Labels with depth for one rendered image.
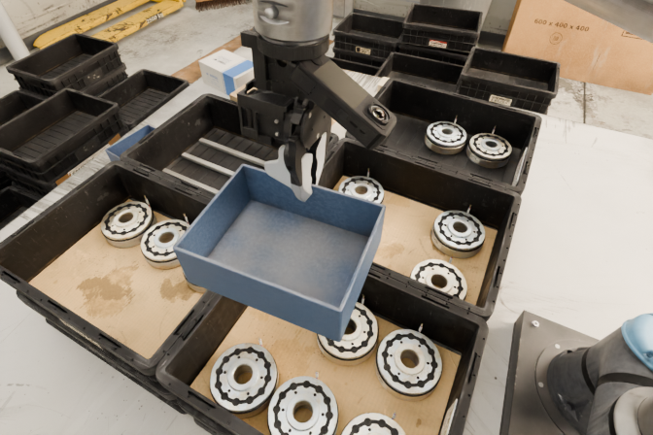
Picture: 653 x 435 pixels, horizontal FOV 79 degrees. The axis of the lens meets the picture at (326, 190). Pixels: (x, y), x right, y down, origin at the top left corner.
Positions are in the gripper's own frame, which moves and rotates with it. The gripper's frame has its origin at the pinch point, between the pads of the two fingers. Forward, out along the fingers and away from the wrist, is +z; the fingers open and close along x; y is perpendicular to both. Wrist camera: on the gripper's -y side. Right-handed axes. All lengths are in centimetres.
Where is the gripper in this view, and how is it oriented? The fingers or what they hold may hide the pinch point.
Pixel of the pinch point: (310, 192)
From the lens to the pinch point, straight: 51.5
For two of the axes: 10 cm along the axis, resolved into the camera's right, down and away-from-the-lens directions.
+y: -9.0, -3.1, 3.1
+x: -4.4, 5.8, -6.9
